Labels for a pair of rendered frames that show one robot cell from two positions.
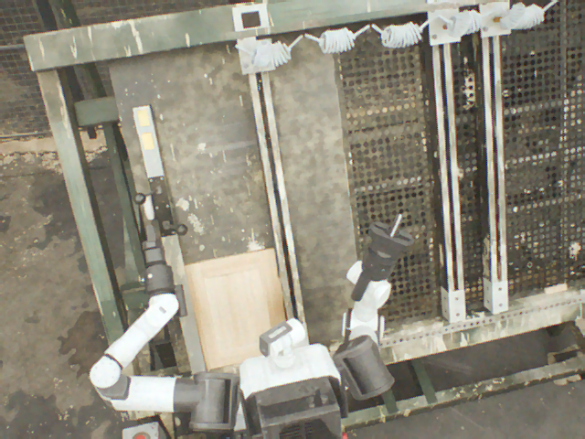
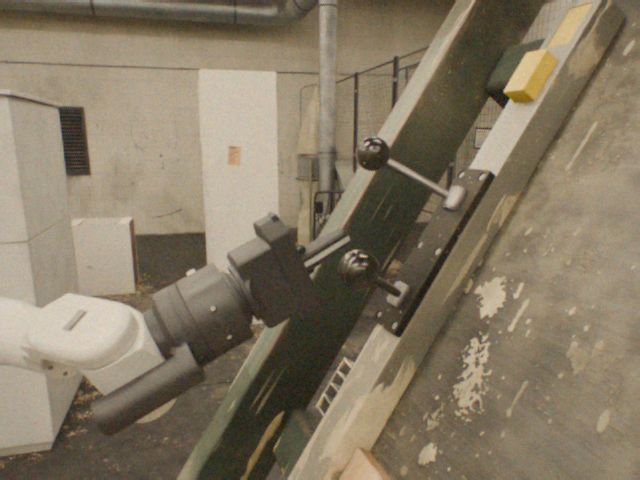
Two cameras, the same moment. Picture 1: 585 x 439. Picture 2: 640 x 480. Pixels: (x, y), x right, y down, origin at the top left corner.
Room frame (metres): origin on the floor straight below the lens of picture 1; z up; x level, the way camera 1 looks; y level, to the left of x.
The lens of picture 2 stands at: (1.02, -0.09, 1.55)
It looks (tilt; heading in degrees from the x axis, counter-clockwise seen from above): 13 degrees down; 80
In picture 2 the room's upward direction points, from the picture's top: straight up
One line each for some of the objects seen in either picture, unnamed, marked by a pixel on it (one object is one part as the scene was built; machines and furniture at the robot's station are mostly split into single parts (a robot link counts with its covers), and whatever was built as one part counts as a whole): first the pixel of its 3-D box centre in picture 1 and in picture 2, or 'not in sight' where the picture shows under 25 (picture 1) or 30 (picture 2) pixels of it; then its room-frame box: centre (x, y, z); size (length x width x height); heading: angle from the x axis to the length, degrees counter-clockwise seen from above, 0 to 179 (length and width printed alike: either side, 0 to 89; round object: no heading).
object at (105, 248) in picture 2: not in sight; (104, 255); (-0.25, 5.18, 0.36); 0.58 x 0.45 x 0.72; 4
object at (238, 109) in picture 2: not in sight; (239, 201); (1.12, 4.17, 1.03); 0.61 x 0.58 x 2.05; 94
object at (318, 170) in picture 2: not in sight; (325, 176); (2.19, 5.74, 1.10); 1.37 x 0.70 x 2.20; 94
